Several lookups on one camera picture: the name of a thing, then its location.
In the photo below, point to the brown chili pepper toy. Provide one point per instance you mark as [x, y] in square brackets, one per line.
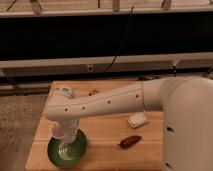
[129, 141]

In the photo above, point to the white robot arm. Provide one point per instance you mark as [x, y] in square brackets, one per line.
[187, 105]

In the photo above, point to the wooden table board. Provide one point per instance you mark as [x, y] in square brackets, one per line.
[103, 151]

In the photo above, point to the small brown object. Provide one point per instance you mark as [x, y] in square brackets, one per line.
[93, 92]

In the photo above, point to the green ceramic bowl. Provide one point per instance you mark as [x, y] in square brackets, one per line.
[80, 147]

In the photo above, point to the white rectangular sponge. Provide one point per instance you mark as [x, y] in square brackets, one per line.
[137, 119]

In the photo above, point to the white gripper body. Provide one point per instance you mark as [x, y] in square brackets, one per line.
[66, 130]

